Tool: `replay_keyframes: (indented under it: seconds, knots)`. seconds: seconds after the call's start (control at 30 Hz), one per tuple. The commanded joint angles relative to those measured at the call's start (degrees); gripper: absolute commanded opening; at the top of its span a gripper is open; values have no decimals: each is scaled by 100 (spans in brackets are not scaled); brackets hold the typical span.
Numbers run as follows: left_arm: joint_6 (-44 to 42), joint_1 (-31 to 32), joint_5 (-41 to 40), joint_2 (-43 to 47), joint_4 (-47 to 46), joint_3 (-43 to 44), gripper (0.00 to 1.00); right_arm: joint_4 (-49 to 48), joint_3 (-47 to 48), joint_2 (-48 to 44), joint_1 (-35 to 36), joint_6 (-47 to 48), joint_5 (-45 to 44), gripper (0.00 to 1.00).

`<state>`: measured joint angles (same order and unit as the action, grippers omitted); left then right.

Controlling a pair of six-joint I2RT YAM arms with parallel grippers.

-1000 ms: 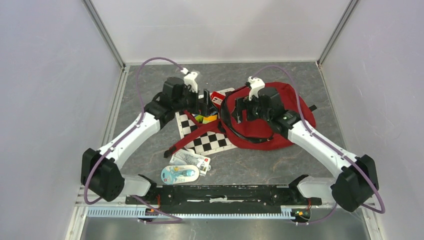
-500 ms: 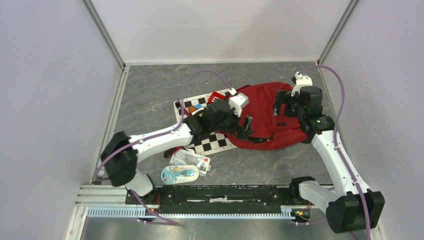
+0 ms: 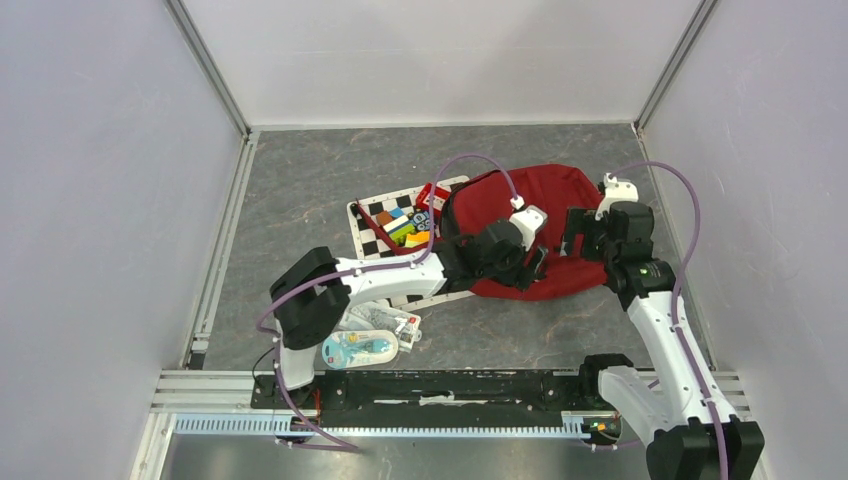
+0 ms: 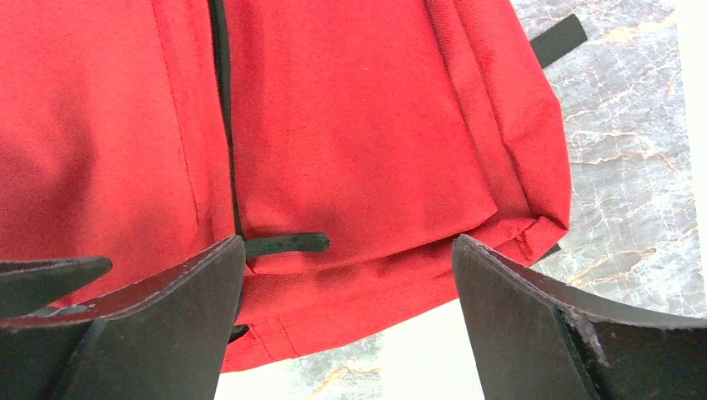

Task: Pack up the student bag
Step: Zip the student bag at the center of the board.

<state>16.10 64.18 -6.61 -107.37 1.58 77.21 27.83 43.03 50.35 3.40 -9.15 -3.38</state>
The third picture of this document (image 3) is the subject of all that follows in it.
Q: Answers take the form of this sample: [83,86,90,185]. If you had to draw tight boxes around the red student backpack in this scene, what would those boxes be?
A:
[349,164,606,301]

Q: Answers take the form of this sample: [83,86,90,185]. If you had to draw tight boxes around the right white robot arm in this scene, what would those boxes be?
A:
[562,201,765,479]

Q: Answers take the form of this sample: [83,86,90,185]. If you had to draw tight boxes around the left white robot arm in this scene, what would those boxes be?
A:
[269,208,547,408]

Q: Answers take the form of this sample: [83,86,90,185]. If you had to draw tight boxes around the red window toy block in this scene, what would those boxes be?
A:
[415,183,451,215]

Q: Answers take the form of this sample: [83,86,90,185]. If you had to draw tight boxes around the yellow orange block stack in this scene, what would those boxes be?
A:
[403,231,430,249]

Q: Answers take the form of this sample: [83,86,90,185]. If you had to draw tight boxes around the brown blue green block stack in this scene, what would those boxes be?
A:
[376,208,416,246]

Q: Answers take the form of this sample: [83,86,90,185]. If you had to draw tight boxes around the black white chess mat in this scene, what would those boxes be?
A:
[346,174,476,313]

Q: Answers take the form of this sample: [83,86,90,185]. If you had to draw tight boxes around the packaged ruler set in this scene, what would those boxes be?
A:
[338,301,422,353]

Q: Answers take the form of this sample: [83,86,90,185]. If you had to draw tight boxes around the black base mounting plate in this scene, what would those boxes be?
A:
[290,370,614,428]

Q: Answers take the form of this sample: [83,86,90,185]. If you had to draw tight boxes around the blue packaged correction tape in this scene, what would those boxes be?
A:
[319,330,400,370]

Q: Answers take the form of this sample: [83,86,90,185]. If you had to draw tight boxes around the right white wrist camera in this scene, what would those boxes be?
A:
[595,172,639,221]

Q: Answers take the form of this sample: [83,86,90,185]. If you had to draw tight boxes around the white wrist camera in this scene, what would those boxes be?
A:
[595,172,639,221]
[508,196,548,251]

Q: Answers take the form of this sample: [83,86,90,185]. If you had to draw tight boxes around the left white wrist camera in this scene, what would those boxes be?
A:
[508,196,548,251]

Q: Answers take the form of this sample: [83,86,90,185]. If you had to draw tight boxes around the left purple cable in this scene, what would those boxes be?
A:
[255,153,525,454]

